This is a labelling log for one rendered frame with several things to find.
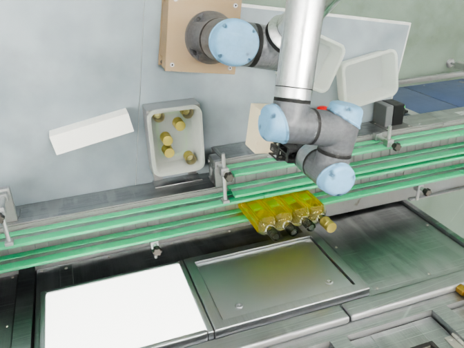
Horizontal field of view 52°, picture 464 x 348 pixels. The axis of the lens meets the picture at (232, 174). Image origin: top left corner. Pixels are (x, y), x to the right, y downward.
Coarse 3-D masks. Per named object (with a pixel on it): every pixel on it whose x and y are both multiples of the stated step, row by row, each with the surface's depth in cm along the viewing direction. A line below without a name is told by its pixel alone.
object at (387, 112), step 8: (376, 104) 178; (384, 104) 175; (392, 104) 174; (400, 104) 174; (376, 112) 179; (384, 112) 174; (392, 112) 174; (400, 112) 175; (376, 120) 180; (384, 120) 175; (392, 120) 176; (400, 120) 177
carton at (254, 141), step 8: (256, 104) 129; (264, 104) 130; (256, 112) 127; (256, 120) 127; (248, 128) 132; (256, 128) 127; (248, 136) 132; (256, 136) 127; (248, 144) 132; (256, 144) 127; (264, 144) 128; (256, 152) 128; (264, 152) 129; (272, 152) 130
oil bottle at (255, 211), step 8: (256, 200) 154; (240, 208) 159; (248, 208) 151; (256, 208) 150; (264, 208) 150; (248, 216) 153; (256, 216) 146; (264, 216) 145; (272, 216) 145; (256, 224) 146; (264, 224) 143; (272, 224) 144; (264, 232) 144
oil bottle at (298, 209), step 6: (282, 198) 154; (288, 198) 154; (294, 198) 154; (288, 204) 151; (294, 204) 150; (300, 204) 150; (294, 210) 147; (300, 210) 147; (306, 210) 147; (294, 216) 147; (300, 216) 146; (294, 222) 148
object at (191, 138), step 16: (160, 112) 144; (176, 112) 153; (160, 128) 154; (192, 128) 157; (160, 144) 156; (176, 144) 158; (192, 144) 160; (160, 160) 158; (176, 160) 160; (160, 176) 153
